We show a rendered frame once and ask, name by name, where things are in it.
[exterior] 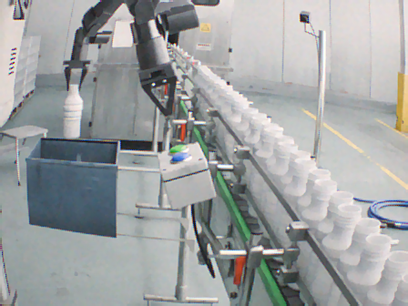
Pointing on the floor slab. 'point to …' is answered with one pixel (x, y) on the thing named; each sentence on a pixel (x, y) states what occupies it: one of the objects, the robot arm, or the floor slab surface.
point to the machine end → (114, 111)
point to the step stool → (19, 143)
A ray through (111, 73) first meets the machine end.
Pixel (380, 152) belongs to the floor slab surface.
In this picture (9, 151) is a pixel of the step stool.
